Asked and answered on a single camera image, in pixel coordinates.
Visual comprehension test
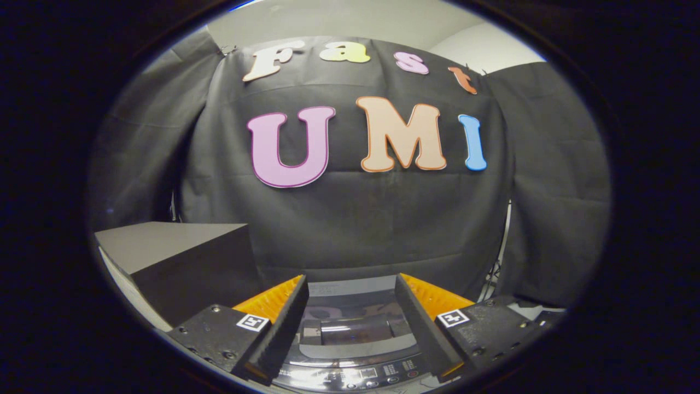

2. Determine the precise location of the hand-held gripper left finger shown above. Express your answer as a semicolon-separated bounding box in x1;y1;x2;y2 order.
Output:
167;274;310;385

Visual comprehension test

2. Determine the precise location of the grey top-load washing machine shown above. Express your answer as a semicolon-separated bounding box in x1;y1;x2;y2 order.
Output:
271;275;438;394

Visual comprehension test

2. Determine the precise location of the black box on floor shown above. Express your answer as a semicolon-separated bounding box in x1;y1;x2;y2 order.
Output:
539;309;567;329

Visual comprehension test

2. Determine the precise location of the black light stand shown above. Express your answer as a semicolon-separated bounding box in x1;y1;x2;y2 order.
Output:
481;200;512;302

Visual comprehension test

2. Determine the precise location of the black backdrop cloth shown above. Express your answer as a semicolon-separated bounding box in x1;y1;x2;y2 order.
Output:
87;27;612;310

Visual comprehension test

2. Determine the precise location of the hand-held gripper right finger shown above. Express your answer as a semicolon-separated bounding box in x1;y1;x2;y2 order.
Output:
395;273;539;383

